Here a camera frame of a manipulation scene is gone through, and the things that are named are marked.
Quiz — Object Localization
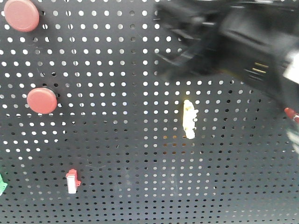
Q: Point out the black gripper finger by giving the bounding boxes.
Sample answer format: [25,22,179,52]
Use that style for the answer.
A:
[156,1,210,40]

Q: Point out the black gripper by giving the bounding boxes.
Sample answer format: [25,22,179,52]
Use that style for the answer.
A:
[157,0,299,103]

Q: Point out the lower red round button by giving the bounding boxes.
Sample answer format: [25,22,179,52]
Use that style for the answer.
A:
[27,87,57,114]

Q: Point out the red round button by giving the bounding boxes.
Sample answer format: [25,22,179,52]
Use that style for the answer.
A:
[27,87,57,114]
[4,0,39,32]

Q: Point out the upper red round button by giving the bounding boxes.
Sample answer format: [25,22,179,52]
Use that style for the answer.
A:
[4,0,39,32]

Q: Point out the black perforated pegboard panel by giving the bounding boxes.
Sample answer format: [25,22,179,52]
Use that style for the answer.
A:
[0,0,299,224]

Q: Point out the yellow toggle switch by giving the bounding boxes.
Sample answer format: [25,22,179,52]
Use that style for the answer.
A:
[182,99,199,140]

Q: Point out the red lever switch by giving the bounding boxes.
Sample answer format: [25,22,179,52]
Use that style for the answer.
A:
[284,107,299,124]

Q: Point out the red-topped white rocker switch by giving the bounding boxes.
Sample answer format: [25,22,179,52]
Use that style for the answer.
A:
[66,169,81,194]

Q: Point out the green-topped white rocker switch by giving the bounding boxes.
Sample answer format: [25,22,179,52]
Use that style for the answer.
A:
[0,175,7,196]

